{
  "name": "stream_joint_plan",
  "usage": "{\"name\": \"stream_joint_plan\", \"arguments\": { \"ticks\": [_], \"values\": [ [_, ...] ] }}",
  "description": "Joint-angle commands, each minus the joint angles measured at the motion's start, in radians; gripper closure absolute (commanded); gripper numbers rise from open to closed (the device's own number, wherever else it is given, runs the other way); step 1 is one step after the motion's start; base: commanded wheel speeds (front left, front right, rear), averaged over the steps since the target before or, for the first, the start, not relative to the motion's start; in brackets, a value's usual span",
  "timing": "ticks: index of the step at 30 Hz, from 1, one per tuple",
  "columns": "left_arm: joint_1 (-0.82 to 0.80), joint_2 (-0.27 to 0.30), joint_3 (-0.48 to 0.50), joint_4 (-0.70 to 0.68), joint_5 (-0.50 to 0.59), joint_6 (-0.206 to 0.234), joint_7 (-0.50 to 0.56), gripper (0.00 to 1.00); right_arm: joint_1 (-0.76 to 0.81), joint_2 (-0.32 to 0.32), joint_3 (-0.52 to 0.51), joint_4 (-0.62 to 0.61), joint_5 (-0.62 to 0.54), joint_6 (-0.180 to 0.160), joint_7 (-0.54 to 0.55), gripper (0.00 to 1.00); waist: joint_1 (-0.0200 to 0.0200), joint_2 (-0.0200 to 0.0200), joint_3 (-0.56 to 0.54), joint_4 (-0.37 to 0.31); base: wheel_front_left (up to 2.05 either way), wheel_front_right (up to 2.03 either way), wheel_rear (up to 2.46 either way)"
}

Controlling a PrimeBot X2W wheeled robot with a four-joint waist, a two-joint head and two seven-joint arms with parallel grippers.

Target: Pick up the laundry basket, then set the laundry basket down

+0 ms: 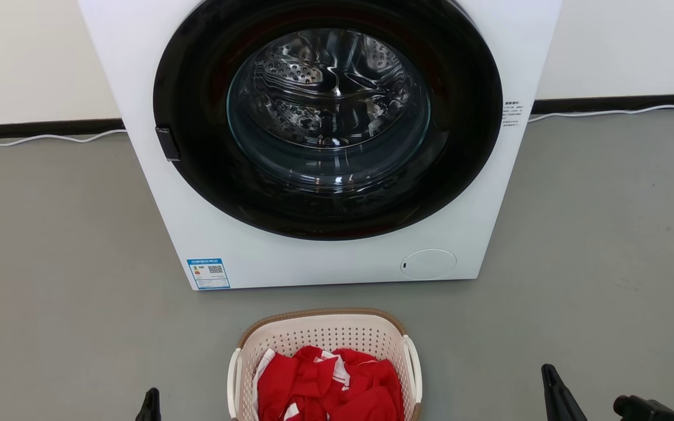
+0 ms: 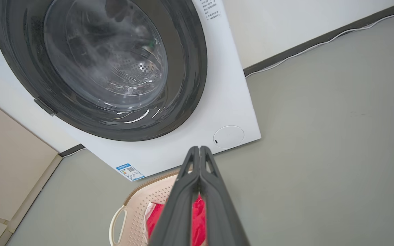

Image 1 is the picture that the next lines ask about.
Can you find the cream plastic laundry basket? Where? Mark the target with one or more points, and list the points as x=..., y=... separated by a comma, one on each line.
x=328, y=333

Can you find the small printed text sticker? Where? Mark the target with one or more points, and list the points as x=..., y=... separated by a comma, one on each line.
x=513, y=114

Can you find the red and white clothing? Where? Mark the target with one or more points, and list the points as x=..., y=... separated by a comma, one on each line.
x=337, y=386

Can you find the steel washer drum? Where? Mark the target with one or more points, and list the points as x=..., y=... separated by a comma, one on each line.
x=325, y=88

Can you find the round black washer door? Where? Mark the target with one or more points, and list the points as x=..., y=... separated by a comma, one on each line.
x=196, y=175

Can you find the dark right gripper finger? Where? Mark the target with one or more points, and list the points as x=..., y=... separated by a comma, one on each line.
x=644, y=411
x=558, y=400

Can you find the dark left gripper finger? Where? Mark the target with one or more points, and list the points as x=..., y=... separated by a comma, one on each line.
x=151, y=409

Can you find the round white filter cover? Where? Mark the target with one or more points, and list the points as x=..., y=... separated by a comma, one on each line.
x=429, y=264

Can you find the blue energy label sticker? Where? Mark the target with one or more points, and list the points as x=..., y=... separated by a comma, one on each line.
x=208, y=273

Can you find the white front-load washing machine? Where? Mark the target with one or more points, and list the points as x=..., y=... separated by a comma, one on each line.
x=325, y=266

